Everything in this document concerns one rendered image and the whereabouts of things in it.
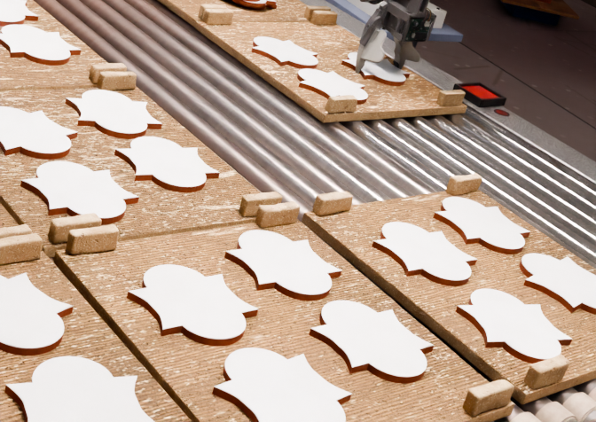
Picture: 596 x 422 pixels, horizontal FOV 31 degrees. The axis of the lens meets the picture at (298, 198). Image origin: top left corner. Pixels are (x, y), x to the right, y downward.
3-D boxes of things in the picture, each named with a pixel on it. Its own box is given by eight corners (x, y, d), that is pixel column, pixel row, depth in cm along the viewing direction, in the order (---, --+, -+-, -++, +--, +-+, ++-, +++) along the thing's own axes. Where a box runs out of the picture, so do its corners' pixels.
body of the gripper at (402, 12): (398, 45, 194) (419, -19, 188) (369, 26, 199) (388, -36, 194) (427, 44, 198) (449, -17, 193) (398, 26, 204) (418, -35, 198)
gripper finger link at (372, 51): (364, 78, 195) (392, 35, 194) (343, 64, 199) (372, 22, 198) (372, 84, 198) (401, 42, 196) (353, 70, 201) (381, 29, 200)
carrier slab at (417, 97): (333, 29, 227) (334, 22, 226) (465, 113, 200) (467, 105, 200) (194, 28, 205) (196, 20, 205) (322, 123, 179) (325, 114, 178)
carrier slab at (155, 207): (133, 94, 170) (138, 68, 168) (283, 223, 143) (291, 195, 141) (-87, 104, 148) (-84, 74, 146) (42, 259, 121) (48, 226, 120)
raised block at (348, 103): (349, 107, 184) (354, 94, 182) (356, 113, 182) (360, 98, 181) (323, 109, 180) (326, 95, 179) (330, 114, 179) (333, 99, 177)
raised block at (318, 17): (331, 22, 226) (333, 10, 224) (336, 26, 224) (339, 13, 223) (309, 22, 222) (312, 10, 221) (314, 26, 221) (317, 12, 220)
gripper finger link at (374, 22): (359, 43, 196) (387, 3, 195) (354, 40, 197) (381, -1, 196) (373, 52, 200) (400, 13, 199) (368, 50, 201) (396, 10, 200)
